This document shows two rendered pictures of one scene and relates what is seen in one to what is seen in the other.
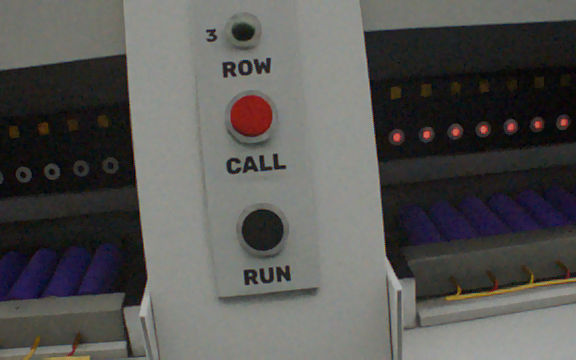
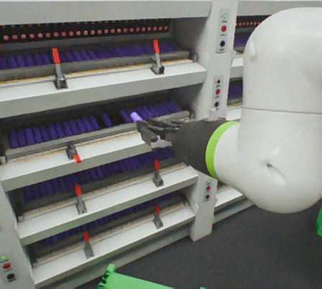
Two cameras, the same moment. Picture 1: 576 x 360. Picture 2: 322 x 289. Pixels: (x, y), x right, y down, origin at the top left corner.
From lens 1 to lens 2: 0.75 m
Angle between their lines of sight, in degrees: 36
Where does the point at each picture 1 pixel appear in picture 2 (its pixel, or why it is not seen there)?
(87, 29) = (200, 80)
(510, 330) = (231, 112)
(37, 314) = (179, 115)
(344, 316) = (221, 113)
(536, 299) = (233, 108)
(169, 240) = (207, 106)
